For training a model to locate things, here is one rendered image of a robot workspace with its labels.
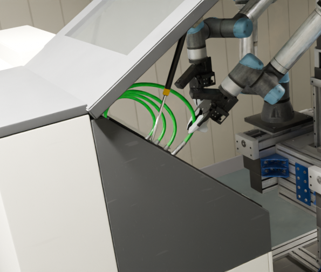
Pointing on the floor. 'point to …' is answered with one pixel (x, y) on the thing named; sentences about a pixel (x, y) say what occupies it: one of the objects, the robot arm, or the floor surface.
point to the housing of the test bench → (38, 176)
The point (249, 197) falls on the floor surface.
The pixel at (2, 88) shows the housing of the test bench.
